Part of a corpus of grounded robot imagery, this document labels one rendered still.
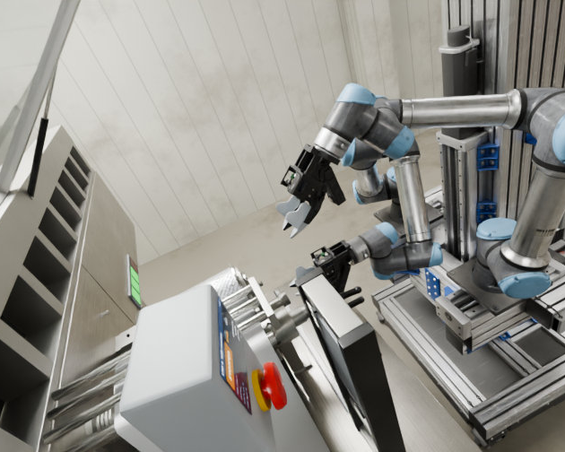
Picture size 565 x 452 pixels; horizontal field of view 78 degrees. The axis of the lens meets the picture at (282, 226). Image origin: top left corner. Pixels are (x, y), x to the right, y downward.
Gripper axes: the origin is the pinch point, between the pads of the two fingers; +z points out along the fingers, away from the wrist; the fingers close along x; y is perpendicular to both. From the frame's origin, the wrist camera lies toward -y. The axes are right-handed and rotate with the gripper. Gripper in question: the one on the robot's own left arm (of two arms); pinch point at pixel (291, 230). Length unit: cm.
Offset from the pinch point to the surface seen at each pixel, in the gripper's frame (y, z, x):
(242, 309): 19.1, 7.3, 26.5
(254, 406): 34, -5, 55
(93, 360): 32, 37, 9
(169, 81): 4, -9, -250
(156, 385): 41, -7, 55
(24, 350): 45, 28, 18
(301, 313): 5.4, 7.4, 23.8
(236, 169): -81, 35, -248
